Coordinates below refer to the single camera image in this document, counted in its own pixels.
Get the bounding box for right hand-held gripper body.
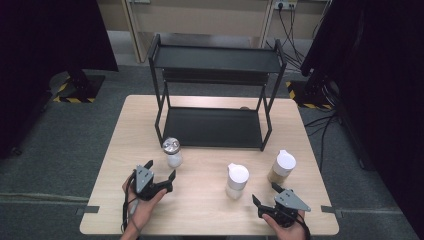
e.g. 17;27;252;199
258;188;312;228

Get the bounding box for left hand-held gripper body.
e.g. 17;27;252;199
133;164;174;202

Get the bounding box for white-lid jar with brown contents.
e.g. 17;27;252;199
267;149;297;185

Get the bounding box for glass shaker with silver lid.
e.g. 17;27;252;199
161;136;184;169

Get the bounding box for white-lid jar with white contents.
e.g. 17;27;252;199
225;162;250;200

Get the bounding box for black metal two-tier rack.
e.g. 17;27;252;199
147;33;288;153

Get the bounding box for person's left hand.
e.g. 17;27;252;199
121;174;168;234

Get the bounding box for person's right hand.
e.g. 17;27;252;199
261;213;308;240

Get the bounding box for stand base with striped tape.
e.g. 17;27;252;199
49;69;106;104
285;77;335;111

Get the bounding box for dark curtain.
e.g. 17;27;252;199
299;0;424;240
0;0;120;160

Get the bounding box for right hand-held gripper black cable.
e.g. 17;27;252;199
283;209;312;240

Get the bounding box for hand-held gripper black cable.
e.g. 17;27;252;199
283;209;312;240
120;171;140;234

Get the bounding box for left hand-held gripper black cable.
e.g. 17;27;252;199
120;171;140;234

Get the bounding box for black cables on floor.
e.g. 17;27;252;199
303;108;342;173

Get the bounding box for black cables from wall socket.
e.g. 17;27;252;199
265;4;333;72

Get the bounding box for white wall power socket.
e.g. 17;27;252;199
273;0;298;10

